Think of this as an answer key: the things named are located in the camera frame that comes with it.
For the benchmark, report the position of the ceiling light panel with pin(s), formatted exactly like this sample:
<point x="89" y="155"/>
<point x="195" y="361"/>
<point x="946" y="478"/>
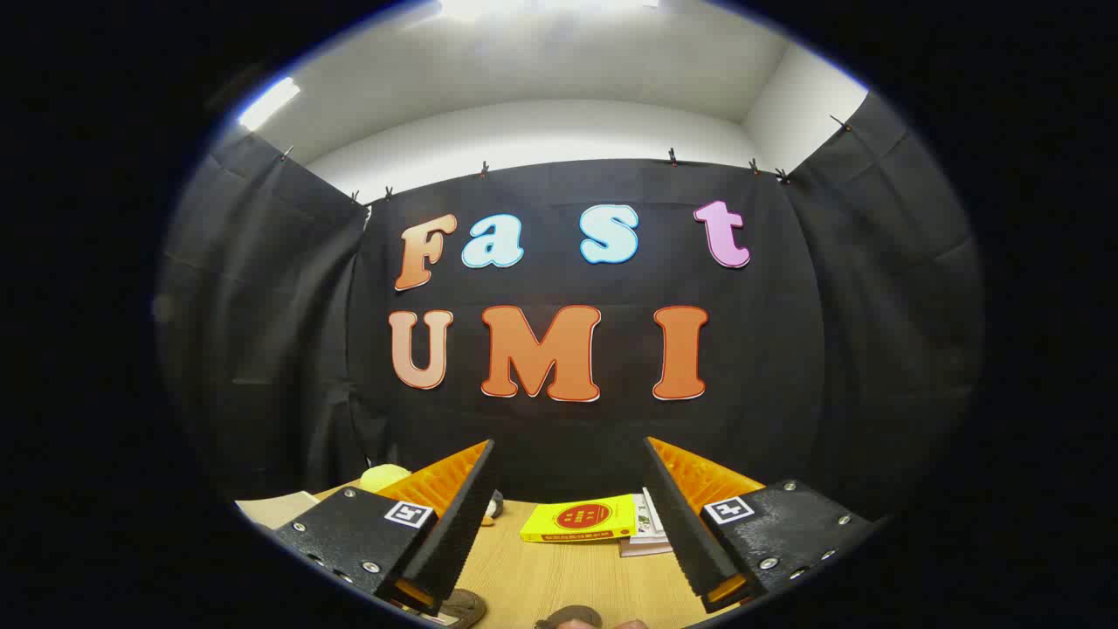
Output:
<point x="541" y="7"/>
<point x="267" y="103"/>

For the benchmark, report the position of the white illustrated book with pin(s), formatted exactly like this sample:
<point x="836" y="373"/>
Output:
<point x="648" y="515"/>

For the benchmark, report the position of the cream fabric storage box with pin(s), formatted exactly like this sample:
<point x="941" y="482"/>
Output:
<point x="275" y="508"/>

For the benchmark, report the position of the yellow book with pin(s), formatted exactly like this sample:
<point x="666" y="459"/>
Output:
<point x="581" y="520"/>

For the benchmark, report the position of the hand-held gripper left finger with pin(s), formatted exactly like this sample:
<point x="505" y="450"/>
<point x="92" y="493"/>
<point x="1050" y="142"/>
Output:
<point x="454" y="533"/>

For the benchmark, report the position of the row of black cloth clips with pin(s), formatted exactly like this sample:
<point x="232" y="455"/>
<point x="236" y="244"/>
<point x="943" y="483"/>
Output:
<point x="672" y="157"/>

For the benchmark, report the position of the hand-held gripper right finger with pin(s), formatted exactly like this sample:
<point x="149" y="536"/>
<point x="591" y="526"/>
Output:
<point x="686" y="533"/>

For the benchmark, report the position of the brown knitted shoe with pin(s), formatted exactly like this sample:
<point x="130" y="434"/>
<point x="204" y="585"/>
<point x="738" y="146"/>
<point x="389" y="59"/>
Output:
<point x="569" y="616"/>
<point x="463" y="607"/>

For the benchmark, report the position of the yellow plush bun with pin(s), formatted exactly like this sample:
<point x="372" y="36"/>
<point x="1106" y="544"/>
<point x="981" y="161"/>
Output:
<point x="383" y="477"/>

